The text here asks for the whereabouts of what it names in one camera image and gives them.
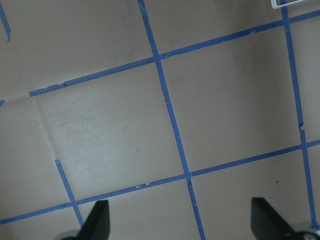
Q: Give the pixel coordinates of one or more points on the white wire rack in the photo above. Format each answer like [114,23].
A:
[278,4]

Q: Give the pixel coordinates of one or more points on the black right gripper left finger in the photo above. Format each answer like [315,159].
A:
[97,225]

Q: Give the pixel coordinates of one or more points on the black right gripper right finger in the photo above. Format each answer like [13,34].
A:
[267,224]

